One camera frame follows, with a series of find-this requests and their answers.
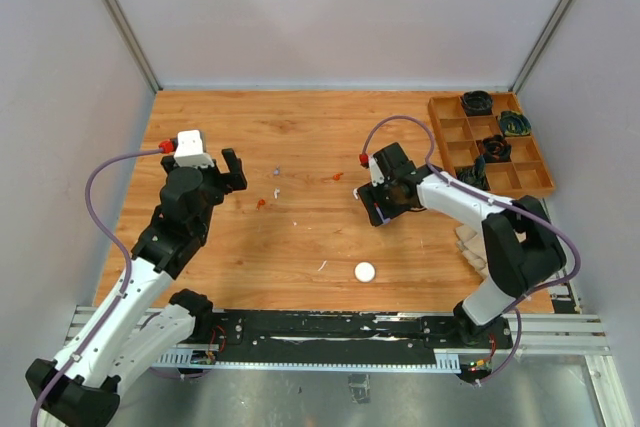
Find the white earbud charging case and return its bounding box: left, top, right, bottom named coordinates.
left=354, top=262, right=376, bottom=283

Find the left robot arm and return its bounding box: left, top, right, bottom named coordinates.
left=25, top=140, right=247, bottom=426

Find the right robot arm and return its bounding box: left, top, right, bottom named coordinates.
left=357, top=143, right=566, bottom=347

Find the dark blue rolled sock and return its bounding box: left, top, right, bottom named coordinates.
left=455, top=155, right=490, bottom=191

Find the beige cloth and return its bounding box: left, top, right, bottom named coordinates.
left=454, top=225, right=489, bottom=279

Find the wooden compartment tray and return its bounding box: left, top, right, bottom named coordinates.
left=428, top=91, right=555, bottom=198

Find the black orange rolled sock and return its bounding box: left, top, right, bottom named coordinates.
left=479, top=135, right=512, bottom=163

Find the dark green rolled sock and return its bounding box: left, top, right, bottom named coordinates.
left=497, top=110, right=532, bottom=137

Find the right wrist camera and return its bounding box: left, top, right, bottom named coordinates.
left=359, top=153, right=385, bottom=186

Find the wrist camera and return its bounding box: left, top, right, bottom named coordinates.
left=158, top=130, right=215, bottom=168
left=359, top=153, right=385, bottom=186

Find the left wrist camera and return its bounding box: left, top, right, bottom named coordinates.
left=158, top=130, right=215, bottom=168

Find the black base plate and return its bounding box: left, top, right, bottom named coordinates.
left=189, top=310, right=513, bottom=367

